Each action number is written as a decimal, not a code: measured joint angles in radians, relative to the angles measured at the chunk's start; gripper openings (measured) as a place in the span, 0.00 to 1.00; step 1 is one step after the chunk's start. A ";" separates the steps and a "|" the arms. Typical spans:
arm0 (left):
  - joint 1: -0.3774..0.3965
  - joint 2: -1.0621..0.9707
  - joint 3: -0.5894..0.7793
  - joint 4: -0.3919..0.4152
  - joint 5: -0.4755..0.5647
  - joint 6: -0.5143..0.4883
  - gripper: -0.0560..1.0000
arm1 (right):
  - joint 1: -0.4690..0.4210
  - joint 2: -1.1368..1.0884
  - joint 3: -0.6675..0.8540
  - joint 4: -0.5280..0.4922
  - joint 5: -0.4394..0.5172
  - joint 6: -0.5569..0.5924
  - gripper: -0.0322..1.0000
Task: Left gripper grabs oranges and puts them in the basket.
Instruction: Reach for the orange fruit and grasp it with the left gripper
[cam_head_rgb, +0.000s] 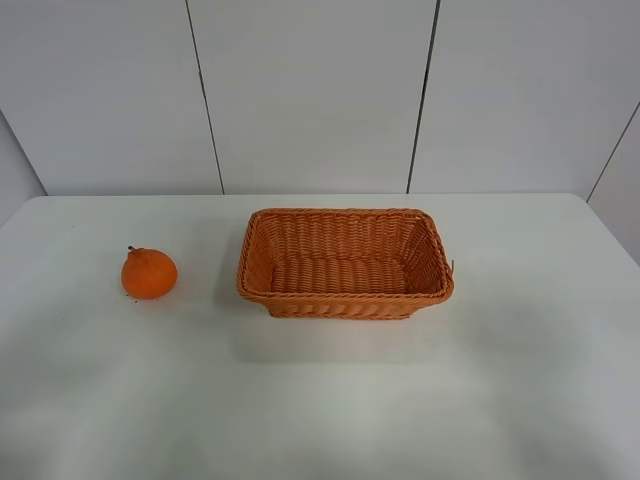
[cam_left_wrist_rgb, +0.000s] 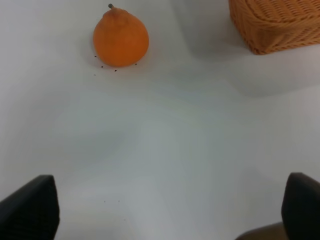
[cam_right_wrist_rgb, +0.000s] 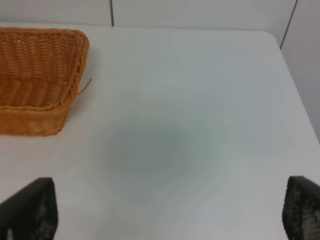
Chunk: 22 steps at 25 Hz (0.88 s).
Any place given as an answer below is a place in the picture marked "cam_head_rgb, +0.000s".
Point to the orange citrus fruit with stem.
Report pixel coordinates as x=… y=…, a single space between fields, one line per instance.
x=148 y=274

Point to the orange woven wicker basket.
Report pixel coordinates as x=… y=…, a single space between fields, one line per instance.
x=362 y=264

